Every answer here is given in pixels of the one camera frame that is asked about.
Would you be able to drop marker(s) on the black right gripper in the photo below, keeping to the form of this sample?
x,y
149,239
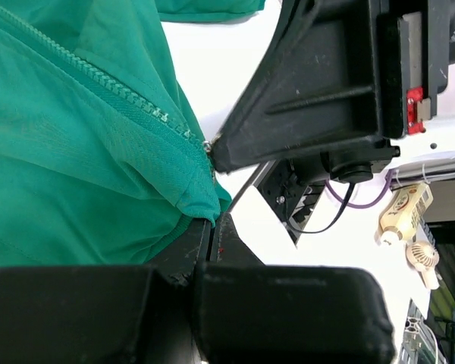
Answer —
x,y
341,78

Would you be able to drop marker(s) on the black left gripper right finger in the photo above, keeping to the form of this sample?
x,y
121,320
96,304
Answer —
x,y
248,312

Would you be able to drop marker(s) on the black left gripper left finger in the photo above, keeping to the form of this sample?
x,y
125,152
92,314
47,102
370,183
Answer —
x,y
102,313

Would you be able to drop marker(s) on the green zip jacket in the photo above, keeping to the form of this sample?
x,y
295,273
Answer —
x,y
102,160

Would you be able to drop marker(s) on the tan plastic bottle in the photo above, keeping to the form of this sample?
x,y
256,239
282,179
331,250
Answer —
x,y
400,220

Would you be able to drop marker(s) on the small beige handheld fan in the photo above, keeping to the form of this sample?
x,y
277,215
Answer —
x,y
424,258

